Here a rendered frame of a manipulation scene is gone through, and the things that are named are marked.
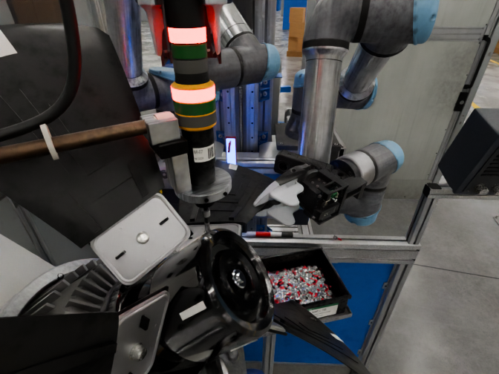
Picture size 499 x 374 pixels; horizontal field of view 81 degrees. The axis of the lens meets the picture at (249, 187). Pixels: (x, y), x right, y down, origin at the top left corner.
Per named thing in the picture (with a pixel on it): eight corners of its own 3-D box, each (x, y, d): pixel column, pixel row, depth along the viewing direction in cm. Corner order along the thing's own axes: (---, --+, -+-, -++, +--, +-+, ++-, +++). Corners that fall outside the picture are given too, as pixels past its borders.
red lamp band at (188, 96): (182, 105, 28) (180, 93, 27) (166, 95, 31) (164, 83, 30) (223, 98, 30) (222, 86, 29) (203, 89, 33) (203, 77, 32)
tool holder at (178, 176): (171, 217, 31) (154, 131, 26) (150, 188, 36) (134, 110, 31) (242, 192, 35) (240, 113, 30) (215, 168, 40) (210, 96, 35)
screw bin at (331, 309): (262, 332, 69) (263, 315, 65) (246, 277, 82) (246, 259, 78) (347, 314, 73) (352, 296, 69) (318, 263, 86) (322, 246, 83)
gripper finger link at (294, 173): (281, 177, 48) (318, 165, 52) (275, 172, 49) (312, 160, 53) (277, 199, 50) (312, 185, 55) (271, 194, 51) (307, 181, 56)
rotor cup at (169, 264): (93, 390, 26) (194, 343, 21) (116, 249, 36) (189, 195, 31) (209, 391, 35) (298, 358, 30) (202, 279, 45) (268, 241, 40)
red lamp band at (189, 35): (177, 44, 25) (176, 29, 25) (165, 41, 28) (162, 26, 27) (212, 41, 27) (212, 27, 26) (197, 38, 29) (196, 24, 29)
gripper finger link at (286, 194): (274, 208, 43) (317, 191, 48) (251, 187, 47) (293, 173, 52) (271, 224, 45) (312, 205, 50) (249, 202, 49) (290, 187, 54)
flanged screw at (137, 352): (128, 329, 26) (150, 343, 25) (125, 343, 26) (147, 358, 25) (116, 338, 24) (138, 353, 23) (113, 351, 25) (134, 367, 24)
